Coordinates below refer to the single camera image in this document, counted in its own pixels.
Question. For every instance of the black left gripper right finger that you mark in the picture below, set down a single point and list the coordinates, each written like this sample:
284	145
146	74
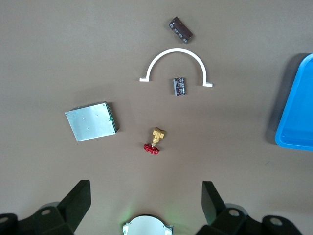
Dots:
215	210

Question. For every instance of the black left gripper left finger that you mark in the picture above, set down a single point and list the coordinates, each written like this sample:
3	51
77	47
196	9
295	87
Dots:
73	208

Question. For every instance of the brown cylindrical capacitor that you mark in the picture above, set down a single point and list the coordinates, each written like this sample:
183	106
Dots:
181	30
179	86

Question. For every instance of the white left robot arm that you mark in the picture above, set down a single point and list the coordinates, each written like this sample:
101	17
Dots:
146	226

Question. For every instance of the silver metal power supply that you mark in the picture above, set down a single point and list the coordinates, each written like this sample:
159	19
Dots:
91	121

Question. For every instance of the brass valve red handwheel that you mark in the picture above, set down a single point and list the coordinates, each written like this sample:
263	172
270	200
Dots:
157	135

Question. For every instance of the blue plastic tray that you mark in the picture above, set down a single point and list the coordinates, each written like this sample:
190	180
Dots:
298	110

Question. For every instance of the white half-round pipe clamp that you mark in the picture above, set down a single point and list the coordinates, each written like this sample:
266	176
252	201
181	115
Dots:
176	50

